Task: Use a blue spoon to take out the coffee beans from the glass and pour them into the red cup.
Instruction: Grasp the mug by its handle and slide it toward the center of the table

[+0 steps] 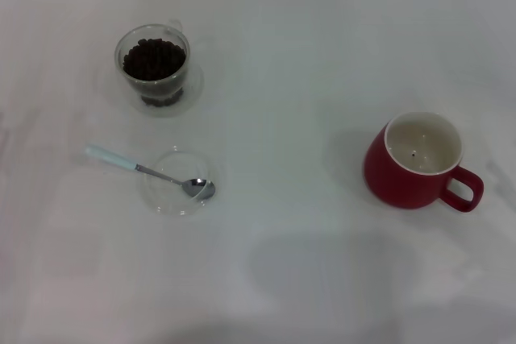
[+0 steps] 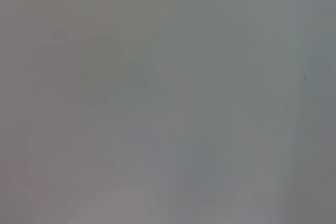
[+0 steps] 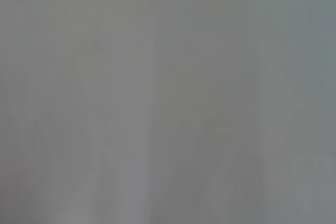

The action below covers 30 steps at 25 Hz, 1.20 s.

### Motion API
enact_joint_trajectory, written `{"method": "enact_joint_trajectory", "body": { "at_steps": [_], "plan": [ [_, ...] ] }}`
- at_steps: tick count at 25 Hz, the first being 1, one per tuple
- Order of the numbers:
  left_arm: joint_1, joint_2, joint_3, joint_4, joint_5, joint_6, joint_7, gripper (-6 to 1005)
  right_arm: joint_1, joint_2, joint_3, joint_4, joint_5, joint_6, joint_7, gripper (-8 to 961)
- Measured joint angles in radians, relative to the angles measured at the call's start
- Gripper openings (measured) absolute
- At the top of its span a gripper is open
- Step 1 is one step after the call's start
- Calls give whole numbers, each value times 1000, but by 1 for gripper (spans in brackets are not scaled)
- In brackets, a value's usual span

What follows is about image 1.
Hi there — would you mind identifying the clear double-wall glass cup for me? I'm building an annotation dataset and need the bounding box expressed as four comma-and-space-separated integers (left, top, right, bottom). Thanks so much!
114, 18, 191, 110

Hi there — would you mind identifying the light blue handled metal spoon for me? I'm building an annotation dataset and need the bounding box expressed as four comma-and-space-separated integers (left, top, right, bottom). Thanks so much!
84, 144, 217, 201

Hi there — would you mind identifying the heap of coffee beans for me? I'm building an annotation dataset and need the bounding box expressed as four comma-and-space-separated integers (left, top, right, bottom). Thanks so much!
122, 37, 188, 81

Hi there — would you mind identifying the small clear glass dish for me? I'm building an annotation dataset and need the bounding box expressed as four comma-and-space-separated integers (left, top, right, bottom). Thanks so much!
139, 144, 218, 217

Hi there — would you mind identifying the red mug with white inside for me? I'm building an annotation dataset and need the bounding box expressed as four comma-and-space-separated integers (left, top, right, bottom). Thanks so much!
362, 110, 485, 213

